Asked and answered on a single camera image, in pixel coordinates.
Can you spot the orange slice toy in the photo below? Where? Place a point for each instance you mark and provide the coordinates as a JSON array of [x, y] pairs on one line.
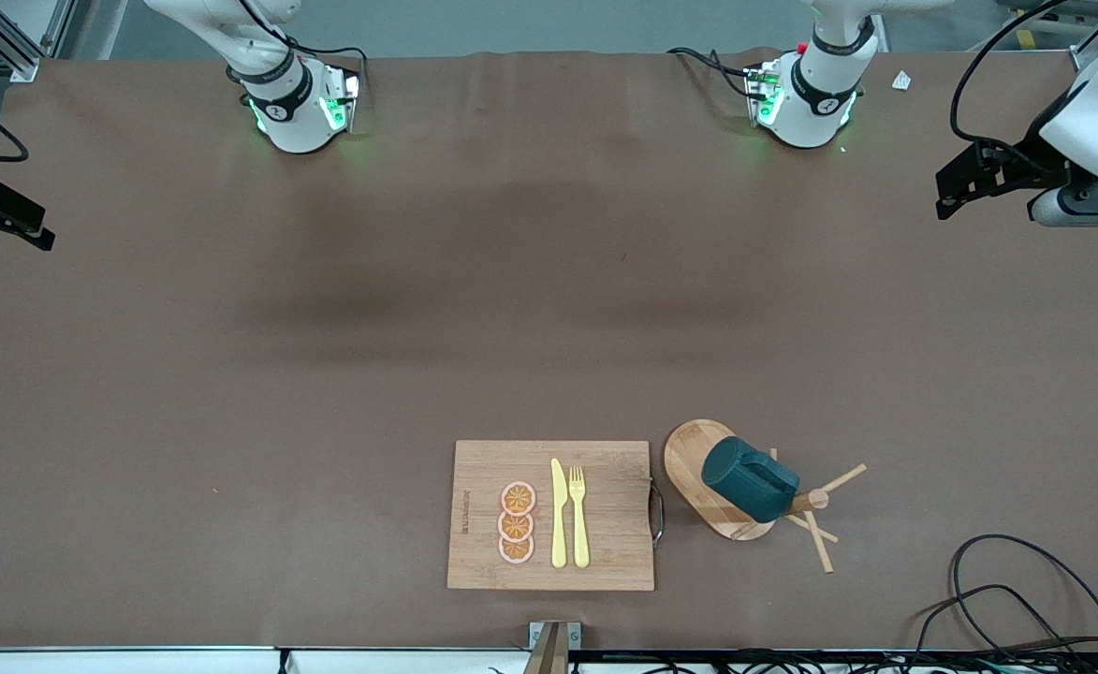
[[518, 498]]

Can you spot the white paper scrap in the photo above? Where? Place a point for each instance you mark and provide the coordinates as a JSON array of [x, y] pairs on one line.
[[901, 80]]

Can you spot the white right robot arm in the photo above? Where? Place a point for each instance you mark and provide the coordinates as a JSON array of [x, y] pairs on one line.
[[296, 112]]

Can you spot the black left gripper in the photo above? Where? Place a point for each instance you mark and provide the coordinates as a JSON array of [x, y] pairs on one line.
[[1023, 155]]

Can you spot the yellow plastic knife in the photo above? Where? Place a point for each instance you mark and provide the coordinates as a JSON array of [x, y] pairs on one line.
[[559, 515]]

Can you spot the metal rail bracket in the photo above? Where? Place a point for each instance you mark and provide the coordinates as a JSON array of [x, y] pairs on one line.
[[548, 655]]

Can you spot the wooden mug tree stand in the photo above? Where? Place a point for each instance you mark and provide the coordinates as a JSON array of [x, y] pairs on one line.
[[689, 459]]

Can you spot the bamboo cutting board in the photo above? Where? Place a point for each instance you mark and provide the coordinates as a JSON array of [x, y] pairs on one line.
[[605, 515]]

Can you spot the metal mounting bracket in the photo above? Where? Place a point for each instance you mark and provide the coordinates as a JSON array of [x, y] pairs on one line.
[[575, 635]]

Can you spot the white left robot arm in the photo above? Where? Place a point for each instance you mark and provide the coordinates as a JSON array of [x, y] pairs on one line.
[[815, 103]]

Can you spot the yellow plastic fork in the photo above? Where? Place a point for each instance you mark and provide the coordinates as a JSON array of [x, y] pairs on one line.
[[579, 524]]

